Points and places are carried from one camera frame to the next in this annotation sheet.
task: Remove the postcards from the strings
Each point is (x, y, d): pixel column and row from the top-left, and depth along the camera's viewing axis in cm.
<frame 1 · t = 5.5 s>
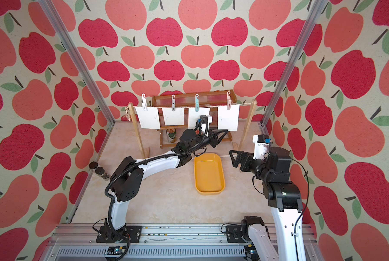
left hand: (227, 134, 74), fingers open
right hand: (240, 156, 66), fingers open
yellow plastic tray: (209, 176, 92), point 3 cm above the table
wooden shelf rack: (181, 130, 103), point 12 cm above the table
green label can: (171, 135, 104), point 10 cm above the table

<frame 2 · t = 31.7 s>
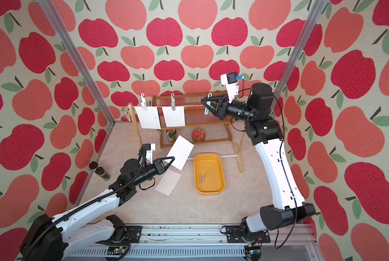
left hand: (174, 163, 71), fingers closed
right hand: (204, 104, 57), fingers open
pink clothespin: (202, 179, 92), point 2 cm above the table
red lid tin: (198, 135, 110), point 5 cm above the table
the other named things where they were.

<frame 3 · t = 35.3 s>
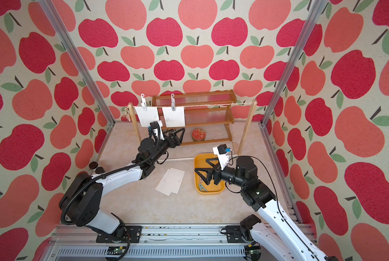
left hand: (181, 133, 78), fingers open
right hand: (202, 168, 66), fingers open
teal clothespin: (201, 187, 90), on the table
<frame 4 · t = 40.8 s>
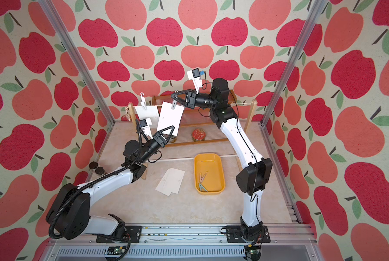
left hand: (175, 132, 69), fingers closed
right hand: (172, 99, 64), fingers open
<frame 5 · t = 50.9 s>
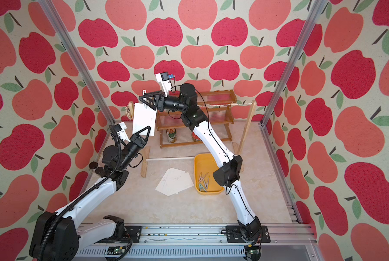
left hand: (151, 131, 69), fingers closed
right hand: (140, 100, 63), fingers open
grey clothespin: (206, 184, 90), point 2 cm above the table
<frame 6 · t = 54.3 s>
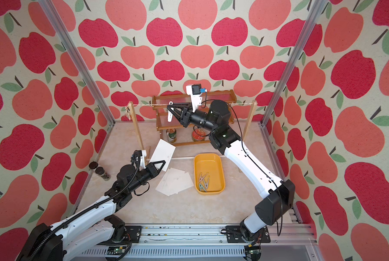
left hand: (166, 166, 76), fingers closed
right hand: (169, 110, 59), fingers closed
white postcard: (164, 151, 83), point 20 cm above the table
